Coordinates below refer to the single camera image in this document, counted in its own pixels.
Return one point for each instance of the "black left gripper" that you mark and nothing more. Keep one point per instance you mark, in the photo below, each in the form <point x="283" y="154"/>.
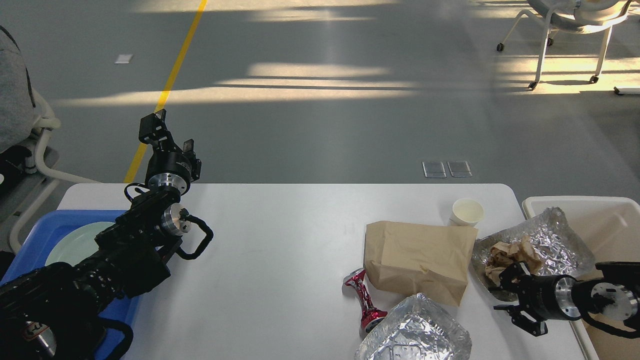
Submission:
<point x="167" y="167"/>

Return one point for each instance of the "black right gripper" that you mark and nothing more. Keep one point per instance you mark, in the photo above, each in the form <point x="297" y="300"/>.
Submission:
<point x="541" y="298"/>

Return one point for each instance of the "brown paper napkin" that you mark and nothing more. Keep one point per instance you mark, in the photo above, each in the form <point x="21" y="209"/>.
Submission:
<point x="503" y="254"/>

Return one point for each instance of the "small foil piece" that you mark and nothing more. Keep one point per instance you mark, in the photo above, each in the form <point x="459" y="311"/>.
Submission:
<point x="559" y="247"/>

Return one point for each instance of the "brown paper bag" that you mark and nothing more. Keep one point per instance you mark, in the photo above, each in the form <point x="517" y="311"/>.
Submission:
<point x="408" y="258"/>

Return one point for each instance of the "light green plate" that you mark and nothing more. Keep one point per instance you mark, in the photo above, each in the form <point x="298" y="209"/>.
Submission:
<point x="78" y="245"/>

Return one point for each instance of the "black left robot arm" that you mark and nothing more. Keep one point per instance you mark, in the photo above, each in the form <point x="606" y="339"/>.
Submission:
<point x="54" y="312"/>

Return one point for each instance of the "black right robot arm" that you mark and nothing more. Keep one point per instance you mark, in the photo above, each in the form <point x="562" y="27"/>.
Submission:
<point x="609" y="303"/>

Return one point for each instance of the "crumpled aluminium foil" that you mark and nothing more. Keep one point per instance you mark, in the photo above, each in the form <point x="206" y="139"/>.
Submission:
<point x="417" y="328"/>

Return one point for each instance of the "white plastic bin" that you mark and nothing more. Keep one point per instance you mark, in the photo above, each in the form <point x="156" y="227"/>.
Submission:
<point x="610" y="228"/>

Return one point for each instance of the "white chair left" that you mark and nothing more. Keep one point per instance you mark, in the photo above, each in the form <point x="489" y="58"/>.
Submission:
<point x="28" y="174"/>

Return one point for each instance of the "white chair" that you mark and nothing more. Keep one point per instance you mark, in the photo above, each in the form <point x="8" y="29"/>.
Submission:
<point x="578" y="17"/>
<point x="28" y="174"/>

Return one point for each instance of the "right floor outlet plate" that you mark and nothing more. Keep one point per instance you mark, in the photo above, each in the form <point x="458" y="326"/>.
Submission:
<point x="459" y="169"/>

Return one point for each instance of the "floor outlet plate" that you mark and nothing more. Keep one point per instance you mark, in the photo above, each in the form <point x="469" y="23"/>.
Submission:
<point x="434" y="170"/>
<point x="459" y="169"/>

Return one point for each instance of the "blue plastic tray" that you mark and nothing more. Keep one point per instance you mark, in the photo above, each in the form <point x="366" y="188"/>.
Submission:
<point x="43" y="238"/>

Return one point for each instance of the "crushed red soda can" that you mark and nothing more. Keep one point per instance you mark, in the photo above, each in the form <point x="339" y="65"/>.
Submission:
<point x="371" y="315"/>

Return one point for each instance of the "left floor outlet plate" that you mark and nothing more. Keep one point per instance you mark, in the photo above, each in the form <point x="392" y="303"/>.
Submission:
<point x="434" y="170"/>

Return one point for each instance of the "white chair top right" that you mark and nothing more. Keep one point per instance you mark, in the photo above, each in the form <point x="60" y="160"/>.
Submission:
<point x="578" y="17"/>

